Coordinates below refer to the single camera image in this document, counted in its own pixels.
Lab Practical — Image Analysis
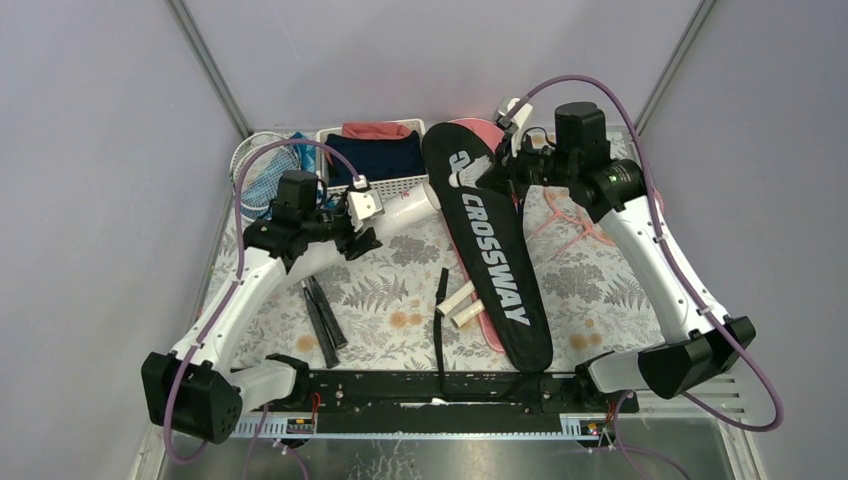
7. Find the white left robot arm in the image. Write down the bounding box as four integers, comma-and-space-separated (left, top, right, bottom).
141, 183, 441, 444

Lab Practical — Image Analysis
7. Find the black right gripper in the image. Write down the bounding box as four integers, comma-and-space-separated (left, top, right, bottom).
475, 128, 576, 204

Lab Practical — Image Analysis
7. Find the pink racket white grip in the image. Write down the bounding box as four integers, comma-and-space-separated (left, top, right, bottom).
436, 190, 616, 328
450, 192, 665, 330

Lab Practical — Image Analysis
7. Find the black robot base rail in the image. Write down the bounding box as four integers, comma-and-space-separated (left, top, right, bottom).
269, 370, 639, 436

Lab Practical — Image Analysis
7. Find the coral folded clothing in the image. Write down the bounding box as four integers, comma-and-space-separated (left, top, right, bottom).
340, 122, 413, 140

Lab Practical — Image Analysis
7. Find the black Crossway racket bag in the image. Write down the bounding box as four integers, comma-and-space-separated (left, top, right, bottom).
421, 122, 553, 373

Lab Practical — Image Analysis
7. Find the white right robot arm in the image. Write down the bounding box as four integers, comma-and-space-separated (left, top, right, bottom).
493, 102, 756, 412

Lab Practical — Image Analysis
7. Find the white perforated plastic basket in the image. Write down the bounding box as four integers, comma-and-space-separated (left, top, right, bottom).
315, 118, 426, 197

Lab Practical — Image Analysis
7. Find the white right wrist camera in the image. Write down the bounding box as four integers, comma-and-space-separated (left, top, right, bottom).
492, 98, 533, 157

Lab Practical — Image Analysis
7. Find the navy folded clothing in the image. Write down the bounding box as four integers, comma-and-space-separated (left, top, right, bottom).
325, 131, 426, 182

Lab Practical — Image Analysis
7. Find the black bag shoulder strap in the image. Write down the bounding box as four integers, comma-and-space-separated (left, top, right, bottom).
432, 266, 531, 404

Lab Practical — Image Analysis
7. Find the pink racket bag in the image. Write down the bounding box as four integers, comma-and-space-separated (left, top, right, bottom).
451, 117, 504, 354

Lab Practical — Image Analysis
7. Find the white shuttlecock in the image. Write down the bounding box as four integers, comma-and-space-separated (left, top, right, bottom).
448, 165, 490, 189

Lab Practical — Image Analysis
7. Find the blue patterned cloth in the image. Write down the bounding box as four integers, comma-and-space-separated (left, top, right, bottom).
232, 131, 316, 221

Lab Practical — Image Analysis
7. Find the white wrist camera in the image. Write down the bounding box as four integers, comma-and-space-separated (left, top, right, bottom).
347, 189, 384, 225
492, 98, 533, 157

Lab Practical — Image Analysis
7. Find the floral table mat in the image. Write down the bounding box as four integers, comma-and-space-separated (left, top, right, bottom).
233, 187, 662, 372

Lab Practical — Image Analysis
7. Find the white shuttlecock tube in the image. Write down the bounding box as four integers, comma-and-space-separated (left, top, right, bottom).
364, 183, 441, 240

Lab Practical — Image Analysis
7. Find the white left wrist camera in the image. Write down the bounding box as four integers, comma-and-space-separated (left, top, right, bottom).
347, 189, 384, 225

